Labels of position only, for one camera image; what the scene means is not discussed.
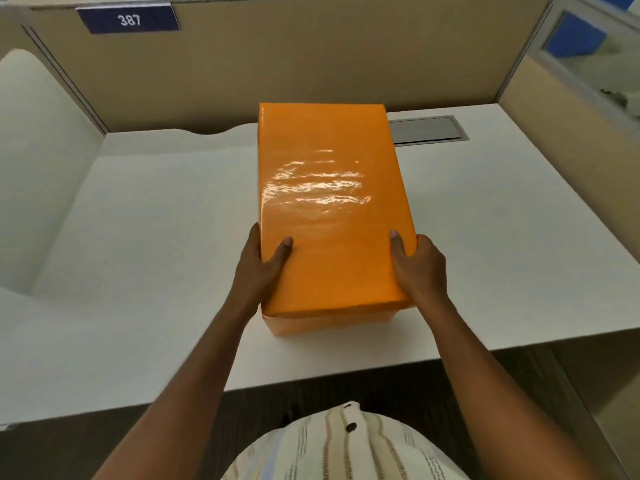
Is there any person's right hand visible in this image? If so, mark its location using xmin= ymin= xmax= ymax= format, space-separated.
xmin=389 ymin=230 xmax=449 ymax=311

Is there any striped cream shirt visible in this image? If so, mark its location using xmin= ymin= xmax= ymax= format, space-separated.
xmin=221 ymin=401 xmax=471 ymax=480

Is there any person's left forearm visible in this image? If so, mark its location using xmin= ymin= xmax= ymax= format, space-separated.
xmin=92 ymin=301 xmax=251 ymax=480

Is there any grey desk cable hatch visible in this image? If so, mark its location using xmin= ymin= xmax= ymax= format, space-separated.
xmin=388 ymin=115 xmax=470 ymax=147

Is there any beige cubicle partition panel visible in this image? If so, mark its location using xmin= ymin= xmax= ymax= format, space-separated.
xmin=498 ymin=56 xmax=640 ymax=248
xmin=0 ymin=7 xmax=108 ymax=135
xmin=20 ymin=0 xmax=556 ymax=134

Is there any orange box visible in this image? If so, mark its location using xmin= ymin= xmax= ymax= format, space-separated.
xmin=257 ymin=102 xmax=418 ymax=337

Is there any glass partition window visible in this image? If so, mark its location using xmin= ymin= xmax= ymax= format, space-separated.
xmin=525 ymin=0 xmax=640 ymax=130

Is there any person's left hand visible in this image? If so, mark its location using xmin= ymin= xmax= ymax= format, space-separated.
xmin=226 ymin=223 xmax=294 ymax=320

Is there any blue number sign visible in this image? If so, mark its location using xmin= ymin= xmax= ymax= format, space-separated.
xmin=75 ymin=2 xmax=181 ymax=35

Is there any person's right forearm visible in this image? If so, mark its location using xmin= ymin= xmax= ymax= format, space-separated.
xmin=419 ymin=295 xmax=601 ymax=480

